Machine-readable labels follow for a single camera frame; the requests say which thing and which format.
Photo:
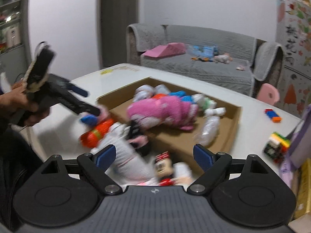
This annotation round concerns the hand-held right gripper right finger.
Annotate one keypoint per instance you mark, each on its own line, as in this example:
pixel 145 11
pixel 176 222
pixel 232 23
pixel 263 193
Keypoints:
pixel 203 159

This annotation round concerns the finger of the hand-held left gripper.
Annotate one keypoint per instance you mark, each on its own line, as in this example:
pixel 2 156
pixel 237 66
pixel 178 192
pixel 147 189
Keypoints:
pixel 80 91
pixel 80 106

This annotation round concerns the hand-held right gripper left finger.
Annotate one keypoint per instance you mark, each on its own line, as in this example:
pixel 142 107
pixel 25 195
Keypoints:
pixel 107 155

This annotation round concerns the orange plastic bundle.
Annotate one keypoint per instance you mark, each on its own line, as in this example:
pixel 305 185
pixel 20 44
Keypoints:
pixel 97 132

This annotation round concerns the brown cardboard box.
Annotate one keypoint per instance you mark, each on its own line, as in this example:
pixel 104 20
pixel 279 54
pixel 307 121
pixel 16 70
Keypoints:
pixel 175 146

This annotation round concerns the black and pink plush toy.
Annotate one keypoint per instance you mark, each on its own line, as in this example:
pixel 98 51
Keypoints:
pixel 136 136

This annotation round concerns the person's left hand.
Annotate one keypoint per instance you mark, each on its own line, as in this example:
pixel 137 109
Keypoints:
pixel 19 99

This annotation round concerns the clear plastic wrapped bundle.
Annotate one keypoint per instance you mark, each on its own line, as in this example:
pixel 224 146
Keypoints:
pixel 207 131

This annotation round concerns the cartoon mouse figurine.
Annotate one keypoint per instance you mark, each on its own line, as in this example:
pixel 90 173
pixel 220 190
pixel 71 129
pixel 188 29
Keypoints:
pixel 163 166

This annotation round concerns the white desk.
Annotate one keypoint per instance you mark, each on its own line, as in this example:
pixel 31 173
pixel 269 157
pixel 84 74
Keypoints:
pixel 250 138

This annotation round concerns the white and green wrapped bundle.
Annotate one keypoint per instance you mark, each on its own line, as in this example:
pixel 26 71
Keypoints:
pixel 204 102

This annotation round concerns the white plastic wrapped bundle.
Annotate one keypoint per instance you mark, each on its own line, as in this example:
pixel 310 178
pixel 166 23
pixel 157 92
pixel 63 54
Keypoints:
pixel 144 93

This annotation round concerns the magenta pink plush toy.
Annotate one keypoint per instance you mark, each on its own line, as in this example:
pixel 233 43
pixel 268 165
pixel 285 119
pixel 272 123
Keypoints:
pixel 160 109

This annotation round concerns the blue plastic wrapped bundle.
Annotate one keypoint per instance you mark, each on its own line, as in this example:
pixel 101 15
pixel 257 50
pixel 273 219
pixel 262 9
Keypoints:
pixel 182 96

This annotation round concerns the grey sofa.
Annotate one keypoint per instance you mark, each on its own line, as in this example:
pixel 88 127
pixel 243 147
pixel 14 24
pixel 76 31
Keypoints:
pixel 136 46

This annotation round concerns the grey door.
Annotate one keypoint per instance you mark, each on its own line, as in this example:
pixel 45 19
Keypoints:
pixel 119 29

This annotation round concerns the green and yellow block toy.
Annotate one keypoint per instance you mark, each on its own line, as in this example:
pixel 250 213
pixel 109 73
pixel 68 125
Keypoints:
pixel 277 146

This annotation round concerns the grey shelf unit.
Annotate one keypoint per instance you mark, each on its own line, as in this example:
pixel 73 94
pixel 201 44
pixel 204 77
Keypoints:
pixel 12 17

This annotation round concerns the colourful building block toy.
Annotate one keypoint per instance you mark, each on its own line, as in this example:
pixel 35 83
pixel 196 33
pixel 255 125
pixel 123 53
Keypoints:
pixel 274 115

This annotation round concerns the grey quilted sofa cover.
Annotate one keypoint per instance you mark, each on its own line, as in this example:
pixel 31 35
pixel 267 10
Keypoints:
pixel 206 75

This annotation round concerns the grey quilted armrest cover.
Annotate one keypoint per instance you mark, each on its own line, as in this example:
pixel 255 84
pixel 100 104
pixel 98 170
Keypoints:
pixel 145 36
pixel 268 60

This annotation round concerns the person's dark jacket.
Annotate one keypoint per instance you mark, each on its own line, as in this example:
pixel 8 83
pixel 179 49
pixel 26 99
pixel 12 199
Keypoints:
pixel 14 165

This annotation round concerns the pink plastic chair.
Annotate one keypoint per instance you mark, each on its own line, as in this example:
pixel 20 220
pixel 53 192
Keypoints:
pixel 267 94

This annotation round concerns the pink cushion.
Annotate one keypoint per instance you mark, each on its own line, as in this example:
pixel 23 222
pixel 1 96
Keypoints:
pixel 165 49

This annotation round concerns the small pink plush toy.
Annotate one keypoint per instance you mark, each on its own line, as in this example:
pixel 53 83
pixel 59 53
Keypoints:
pixel 240 68

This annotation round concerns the purple bag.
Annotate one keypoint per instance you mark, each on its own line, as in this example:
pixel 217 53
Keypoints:
pixel 301 145

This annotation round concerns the orange and black toy blocks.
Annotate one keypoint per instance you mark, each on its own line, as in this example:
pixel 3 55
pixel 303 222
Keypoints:
pixel 200 59

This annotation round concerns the white plush toy with pink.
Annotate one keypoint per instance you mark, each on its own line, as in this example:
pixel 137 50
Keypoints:
pixel 222 58

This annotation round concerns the yellow box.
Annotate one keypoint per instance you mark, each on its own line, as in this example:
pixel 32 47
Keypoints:
pixel 305 191

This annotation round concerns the blue toy castle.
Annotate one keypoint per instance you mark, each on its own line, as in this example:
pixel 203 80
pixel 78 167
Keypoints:
pixel 210 51

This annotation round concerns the clear plastic bag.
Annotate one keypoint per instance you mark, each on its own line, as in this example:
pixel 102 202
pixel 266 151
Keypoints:
pixel 194 49

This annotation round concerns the flower decorated refrigerator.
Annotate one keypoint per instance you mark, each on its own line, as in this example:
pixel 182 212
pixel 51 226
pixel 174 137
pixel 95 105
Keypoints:
pixel 294 53

